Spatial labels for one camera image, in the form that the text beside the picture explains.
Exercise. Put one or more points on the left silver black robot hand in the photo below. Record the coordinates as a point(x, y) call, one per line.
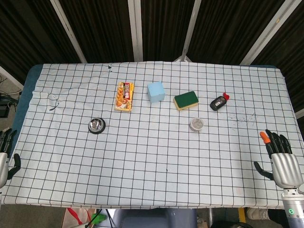
point(2, 164)

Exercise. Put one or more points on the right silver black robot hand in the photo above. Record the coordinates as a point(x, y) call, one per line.
point(285, 166)

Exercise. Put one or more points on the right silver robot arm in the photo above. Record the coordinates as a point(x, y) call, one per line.
point(292, 209)

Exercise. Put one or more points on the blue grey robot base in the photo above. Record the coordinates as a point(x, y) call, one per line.
point(154, 218)

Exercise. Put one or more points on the yellow floor marker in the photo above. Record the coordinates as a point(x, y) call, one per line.
point(241, 215)

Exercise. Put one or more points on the red white bag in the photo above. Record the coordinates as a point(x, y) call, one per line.
point(76, 217)

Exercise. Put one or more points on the black bottle with red cap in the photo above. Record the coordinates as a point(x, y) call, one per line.
point(219, 102)

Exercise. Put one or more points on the round silver tin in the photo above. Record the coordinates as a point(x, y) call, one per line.
point(196, 124)

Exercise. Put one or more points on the small steel bowl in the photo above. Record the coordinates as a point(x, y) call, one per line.
point(97, 125)

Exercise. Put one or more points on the green object on floor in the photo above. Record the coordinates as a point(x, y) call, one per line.
point(98, 218)

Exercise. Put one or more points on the green yellow sponge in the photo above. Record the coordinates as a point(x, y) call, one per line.
point(185, 100)

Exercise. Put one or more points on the white checkered tablecloth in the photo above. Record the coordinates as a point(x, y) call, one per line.
point(152, 166)

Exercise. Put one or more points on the orange snack box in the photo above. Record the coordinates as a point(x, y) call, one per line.
point(124, 97)

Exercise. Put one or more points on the light blue foam cube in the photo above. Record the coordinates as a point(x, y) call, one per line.
point(156, 92)

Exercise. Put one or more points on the white partition frame post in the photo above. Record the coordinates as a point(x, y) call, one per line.
point(135, 31)
point(69, 31)
point(268, 31)
point(188, 31)

